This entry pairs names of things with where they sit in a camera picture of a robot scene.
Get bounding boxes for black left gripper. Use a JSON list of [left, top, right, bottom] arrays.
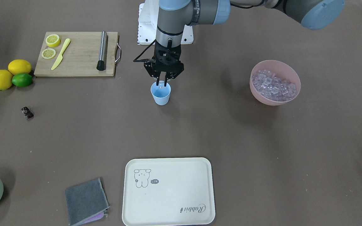
[[144, 43, 184, 87]]

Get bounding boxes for dark cherries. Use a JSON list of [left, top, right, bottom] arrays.
[[21, 107, 34, 120]]

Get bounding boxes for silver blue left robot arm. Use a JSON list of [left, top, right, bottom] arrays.
[[134, 0, 345, 86]]

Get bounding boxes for light blue plastic cup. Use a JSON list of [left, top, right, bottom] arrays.
[[150, 81, 171, 105]]

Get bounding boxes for pink bowl of ice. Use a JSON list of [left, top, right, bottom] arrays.
[[250, 60, 301, 106]]

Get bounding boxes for steel muddler black tip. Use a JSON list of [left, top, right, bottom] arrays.
[[96, 31, 108, 71]]

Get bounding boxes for wooden cutting board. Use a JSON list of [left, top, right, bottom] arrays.
[[34, 31, 121, 77]]

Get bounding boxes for yellow plastic knife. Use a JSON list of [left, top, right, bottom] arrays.
[[51, 38, 71, 70]]

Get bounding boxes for lemon half near edge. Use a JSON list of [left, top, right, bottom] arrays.
[[45, 34, 61, 47]]

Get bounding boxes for cream plastic tray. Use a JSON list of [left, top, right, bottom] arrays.
[[122, 157, 216, 226]]

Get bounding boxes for lemon half inner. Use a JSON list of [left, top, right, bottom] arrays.
[[41, 48, 56, 60]]

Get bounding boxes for green lime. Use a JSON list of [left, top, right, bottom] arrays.
[[11, 73, 33, 87]]

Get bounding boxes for whole yellow lemon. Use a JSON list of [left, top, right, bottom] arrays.
[[8, 59, 32, 75], [0, 70, 13, 91]]

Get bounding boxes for grey folded cloth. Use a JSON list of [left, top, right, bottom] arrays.
[[64, 177, 110, 226]]

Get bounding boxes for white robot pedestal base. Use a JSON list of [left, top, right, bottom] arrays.
[[137, 3, 194, 45]]

